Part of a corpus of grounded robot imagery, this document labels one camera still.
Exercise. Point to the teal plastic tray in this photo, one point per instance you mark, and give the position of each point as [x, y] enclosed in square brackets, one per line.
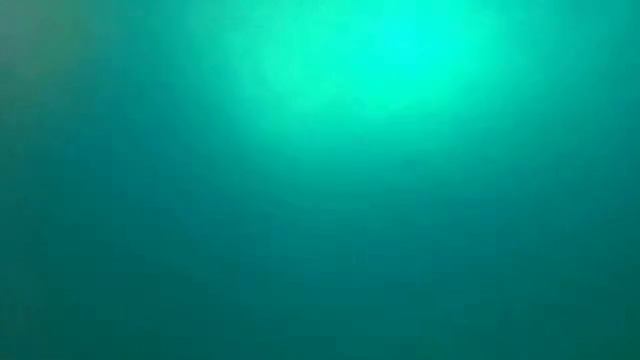
[320, 200]

